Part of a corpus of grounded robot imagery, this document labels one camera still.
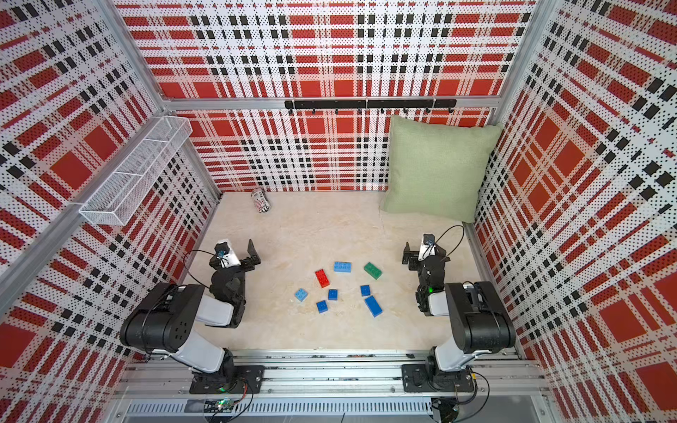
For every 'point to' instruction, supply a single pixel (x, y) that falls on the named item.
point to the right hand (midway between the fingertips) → (424, 242)
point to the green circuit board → (222, 405)
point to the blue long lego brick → (374, 306)
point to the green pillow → (435, 169)
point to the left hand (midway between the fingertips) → (243, 243)
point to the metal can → (261, 201)
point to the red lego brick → (322, 278)
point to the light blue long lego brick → (342, 267)
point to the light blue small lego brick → (301, 294)
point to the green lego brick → (373, 270)
